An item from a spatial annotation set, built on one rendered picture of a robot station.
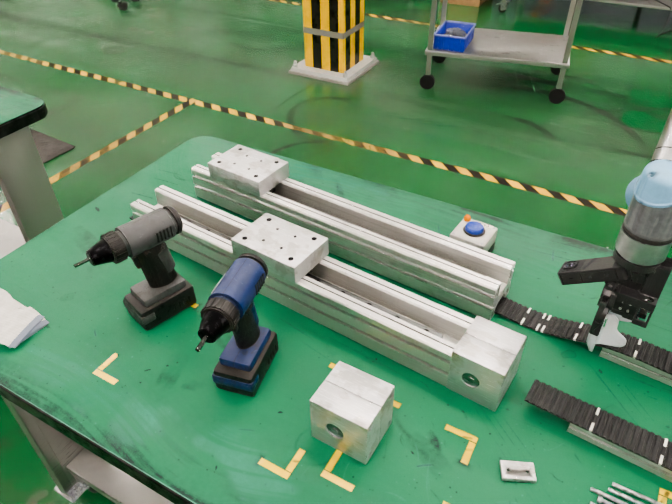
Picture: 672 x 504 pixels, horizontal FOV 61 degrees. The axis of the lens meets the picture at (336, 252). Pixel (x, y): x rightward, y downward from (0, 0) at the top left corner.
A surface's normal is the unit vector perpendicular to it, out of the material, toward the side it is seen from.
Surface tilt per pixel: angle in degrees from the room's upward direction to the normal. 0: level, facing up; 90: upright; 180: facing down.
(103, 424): 0
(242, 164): 0
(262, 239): 0
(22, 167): 90
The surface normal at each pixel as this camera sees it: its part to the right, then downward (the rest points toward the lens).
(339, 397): -0.01, -0.78
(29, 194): 0.86, 0.31
